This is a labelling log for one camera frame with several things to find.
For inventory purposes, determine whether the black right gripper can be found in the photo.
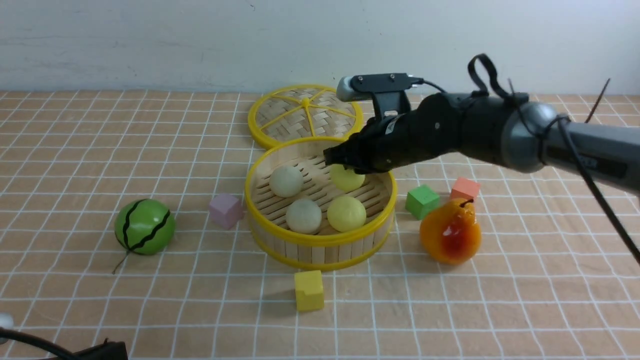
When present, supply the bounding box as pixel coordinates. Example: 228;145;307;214
323;93;463;174

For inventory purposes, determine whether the yellow bun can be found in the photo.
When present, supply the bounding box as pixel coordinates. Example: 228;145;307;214
329;164;366;193
326;195;367;233

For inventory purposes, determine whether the yellow bun front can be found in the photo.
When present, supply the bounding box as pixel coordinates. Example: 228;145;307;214
326;195;367;233

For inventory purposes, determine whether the white bun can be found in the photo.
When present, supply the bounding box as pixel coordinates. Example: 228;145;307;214
285;198;323;234
269;165;304;198

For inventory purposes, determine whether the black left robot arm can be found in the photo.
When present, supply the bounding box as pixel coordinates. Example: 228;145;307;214
74;339;129;360

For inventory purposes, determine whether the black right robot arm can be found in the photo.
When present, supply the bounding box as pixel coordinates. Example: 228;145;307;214
323;93;640;195

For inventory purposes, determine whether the woven bamboo steamer lid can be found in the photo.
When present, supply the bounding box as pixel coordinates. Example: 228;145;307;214
247;84;364;150

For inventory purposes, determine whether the bamboo steamer tray yellow rim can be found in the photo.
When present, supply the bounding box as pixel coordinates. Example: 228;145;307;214
244;136;398;272

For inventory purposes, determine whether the salmon orange cube block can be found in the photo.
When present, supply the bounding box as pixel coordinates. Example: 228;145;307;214
449;177;481;200

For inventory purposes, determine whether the green cube block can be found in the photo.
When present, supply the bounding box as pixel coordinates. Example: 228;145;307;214
405;184;441;221

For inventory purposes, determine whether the orange toy pear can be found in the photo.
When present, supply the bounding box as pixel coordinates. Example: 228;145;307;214
419;198;483;266

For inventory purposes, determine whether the yellow cube block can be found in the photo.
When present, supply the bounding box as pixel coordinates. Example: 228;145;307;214
294;269;325;312

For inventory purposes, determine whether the pink purple cube block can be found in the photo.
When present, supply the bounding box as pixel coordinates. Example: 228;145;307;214
209;193;244;230

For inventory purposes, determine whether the green toy watermelon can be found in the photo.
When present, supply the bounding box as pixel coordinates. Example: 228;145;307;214
112;198;176;275

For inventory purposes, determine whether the checkered peach tablecloth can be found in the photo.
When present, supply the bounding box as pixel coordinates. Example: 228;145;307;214
0;90;639;360

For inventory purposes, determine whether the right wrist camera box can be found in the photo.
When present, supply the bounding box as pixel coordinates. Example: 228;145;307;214
335;73;425;117

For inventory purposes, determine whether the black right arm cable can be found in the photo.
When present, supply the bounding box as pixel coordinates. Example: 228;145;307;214
415;53;640;266

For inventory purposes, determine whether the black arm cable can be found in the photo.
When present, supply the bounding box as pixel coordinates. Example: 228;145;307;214
415;53;640;266
0;327;76;360

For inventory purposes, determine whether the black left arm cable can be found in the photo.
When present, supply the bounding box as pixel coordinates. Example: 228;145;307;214
0;327;76;360

